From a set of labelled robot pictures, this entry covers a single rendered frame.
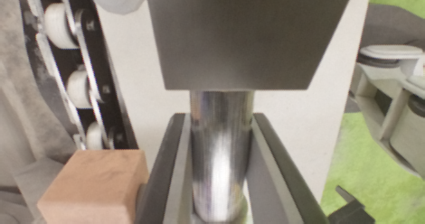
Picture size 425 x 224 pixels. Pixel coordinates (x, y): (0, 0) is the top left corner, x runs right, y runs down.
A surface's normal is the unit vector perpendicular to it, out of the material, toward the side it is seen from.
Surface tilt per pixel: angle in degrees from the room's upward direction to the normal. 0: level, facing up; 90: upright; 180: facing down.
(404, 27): 0
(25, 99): 69
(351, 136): 0
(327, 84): 0
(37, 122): 59
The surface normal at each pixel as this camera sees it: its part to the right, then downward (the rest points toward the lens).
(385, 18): 0.03, 0.48
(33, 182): 0.00, -0.88
